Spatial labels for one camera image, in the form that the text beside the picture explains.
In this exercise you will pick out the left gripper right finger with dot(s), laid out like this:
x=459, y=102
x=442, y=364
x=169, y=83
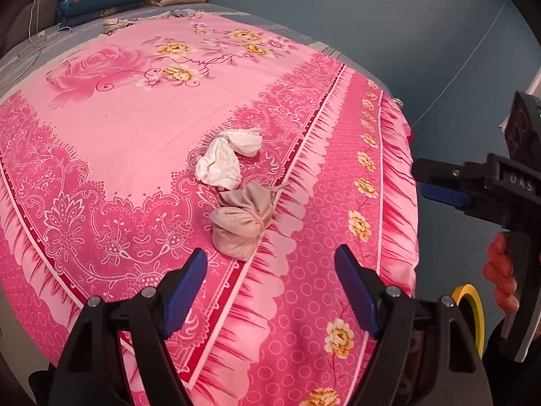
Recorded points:
x=424, y=352

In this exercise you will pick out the person's right hand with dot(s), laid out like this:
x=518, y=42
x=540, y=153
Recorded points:
x=499, y=270

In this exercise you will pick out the grey upholstered headboard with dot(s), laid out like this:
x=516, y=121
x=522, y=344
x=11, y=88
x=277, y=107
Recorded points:
x=25, y=8

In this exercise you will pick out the upper white crumpled tissue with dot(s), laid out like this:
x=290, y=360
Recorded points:
x=220, y=166

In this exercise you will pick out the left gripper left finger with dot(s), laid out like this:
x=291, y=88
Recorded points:
x=91, y=370

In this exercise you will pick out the pink floral bedspread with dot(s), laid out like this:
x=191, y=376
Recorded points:
x=99, y=196

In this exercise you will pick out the beige crumpled cloth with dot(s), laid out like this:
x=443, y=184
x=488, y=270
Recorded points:
x=241, y=219

